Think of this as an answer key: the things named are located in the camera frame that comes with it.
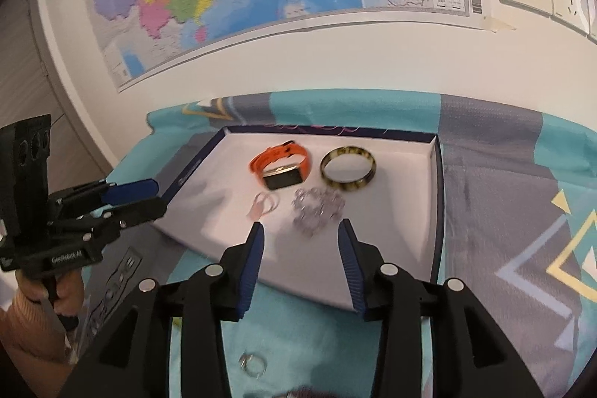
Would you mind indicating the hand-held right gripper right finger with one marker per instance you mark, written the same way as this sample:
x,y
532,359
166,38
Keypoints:
x,y
349,267

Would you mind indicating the tortoiseshell bangle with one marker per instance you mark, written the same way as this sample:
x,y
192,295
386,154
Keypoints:
x,y
347,186

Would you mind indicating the orange smart watch band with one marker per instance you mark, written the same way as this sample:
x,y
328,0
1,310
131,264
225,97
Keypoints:
x,y
259,162

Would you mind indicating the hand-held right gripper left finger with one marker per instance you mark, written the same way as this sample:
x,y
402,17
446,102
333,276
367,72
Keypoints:
x,y
252,267

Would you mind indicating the piece of clear tape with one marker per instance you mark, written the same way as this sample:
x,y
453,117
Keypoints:
x,y
499,24

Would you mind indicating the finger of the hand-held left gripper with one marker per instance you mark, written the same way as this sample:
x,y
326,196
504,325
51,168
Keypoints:
x,y
133,189
140,211

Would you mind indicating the white navy-rimmed box tray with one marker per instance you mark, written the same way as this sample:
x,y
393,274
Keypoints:
x,y
210,202

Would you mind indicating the teal grey printed tablecloth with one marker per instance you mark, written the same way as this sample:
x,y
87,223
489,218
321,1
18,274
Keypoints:
x,y
489,193

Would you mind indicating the person's left hand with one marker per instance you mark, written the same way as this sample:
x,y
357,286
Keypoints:
x,y
70,293

